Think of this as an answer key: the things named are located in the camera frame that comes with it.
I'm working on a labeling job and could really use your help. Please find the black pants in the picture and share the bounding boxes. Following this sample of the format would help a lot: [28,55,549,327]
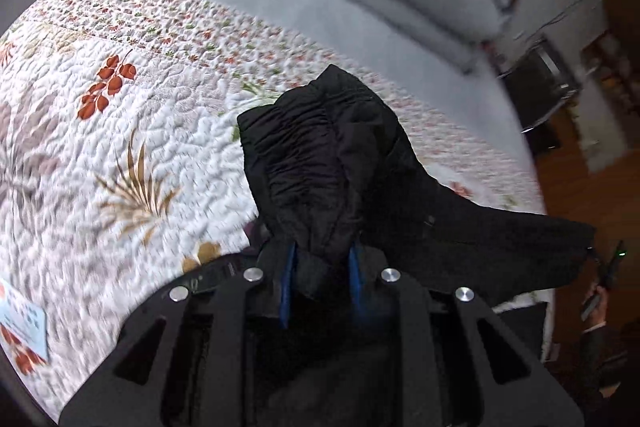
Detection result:
[238,65,594,306]

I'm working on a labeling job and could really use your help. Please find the person's hand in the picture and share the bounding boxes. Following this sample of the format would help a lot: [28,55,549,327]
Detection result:
[582,281,610,333]

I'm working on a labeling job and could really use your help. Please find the white floral quilt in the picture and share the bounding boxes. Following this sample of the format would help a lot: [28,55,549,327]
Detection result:
[1,0,544,421]

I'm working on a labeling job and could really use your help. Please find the lower grey pillow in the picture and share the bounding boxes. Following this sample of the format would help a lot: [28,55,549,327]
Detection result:
[349,0,480,74]

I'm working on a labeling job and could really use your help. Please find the white paper label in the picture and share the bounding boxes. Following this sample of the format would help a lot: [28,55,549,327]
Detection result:
[1,280,49,363]

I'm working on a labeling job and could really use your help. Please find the black metal frame chair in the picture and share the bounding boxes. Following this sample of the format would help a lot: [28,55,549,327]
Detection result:
[500,36,582,133]

